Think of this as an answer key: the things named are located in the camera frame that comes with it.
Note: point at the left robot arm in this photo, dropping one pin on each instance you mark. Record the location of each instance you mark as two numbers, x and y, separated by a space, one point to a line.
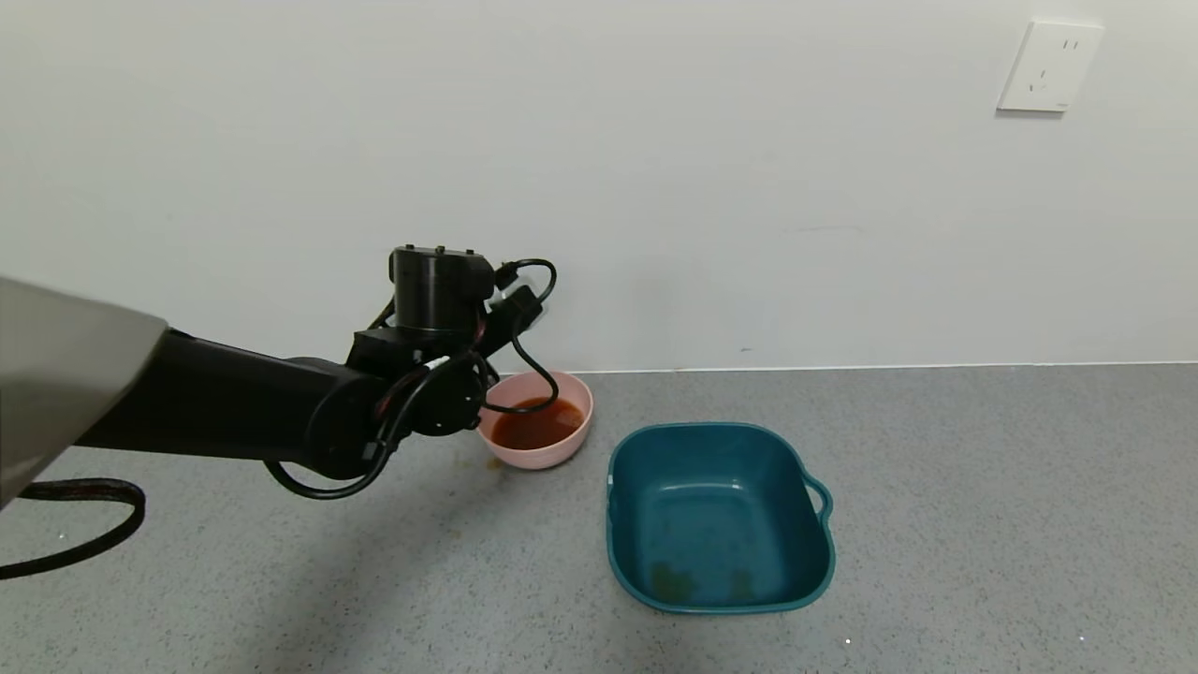
215 402

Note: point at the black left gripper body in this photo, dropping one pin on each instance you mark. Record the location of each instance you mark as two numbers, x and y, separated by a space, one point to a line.
440 290

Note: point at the pink bowl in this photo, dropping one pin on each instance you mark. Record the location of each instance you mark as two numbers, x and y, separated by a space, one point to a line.
543 451

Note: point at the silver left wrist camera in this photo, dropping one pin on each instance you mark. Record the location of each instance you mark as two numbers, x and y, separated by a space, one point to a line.
513 307

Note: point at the teal plastic basin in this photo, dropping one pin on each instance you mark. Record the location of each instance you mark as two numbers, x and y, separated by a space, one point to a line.
721 524

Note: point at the white wall socket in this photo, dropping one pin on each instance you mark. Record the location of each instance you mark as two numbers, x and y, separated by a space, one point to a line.
1048 67

